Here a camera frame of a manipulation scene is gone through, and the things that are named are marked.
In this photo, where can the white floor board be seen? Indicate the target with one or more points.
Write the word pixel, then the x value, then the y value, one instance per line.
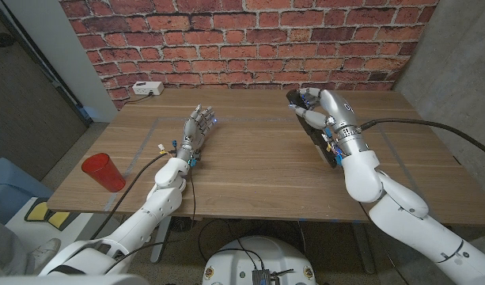
pixel 68 237

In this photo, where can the white shoe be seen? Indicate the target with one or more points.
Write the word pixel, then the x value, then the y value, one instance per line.
pixel 46 253

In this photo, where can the black round base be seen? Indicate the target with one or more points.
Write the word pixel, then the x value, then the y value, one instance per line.
pixel 184 225

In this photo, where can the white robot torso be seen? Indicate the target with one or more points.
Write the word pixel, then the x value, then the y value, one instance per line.
pixel 242 257

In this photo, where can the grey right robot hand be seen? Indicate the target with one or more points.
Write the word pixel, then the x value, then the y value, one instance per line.
pixel 339 109

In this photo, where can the blue bin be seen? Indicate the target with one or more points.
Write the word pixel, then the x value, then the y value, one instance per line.
pixel 8 186

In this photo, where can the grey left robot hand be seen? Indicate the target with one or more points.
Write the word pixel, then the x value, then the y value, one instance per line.
pixel 194 132

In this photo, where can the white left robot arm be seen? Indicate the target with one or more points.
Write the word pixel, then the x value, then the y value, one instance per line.
pixel 165 198

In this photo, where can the white power strip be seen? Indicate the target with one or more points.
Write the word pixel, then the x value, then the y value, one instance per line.
pixel 147 88

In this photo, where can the red plastic cup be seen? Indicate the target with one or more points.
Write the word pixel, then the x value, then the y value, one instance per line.
pixel 103 172

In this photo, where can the grey trouser leg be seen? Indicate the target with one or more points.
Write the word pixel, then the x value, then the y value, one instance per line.
pixel 4 249

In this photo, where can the small black torso device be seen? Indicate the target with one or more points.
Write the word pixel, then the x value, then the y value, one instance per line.
pixel 261 277

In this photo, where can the red brick print backdrop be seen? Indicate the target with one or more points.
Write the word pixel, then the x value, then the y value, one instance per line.
pixel 246 39

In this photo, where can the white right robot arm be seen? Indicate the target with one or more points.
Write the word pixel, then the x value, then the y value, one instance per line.
pixel 361 178

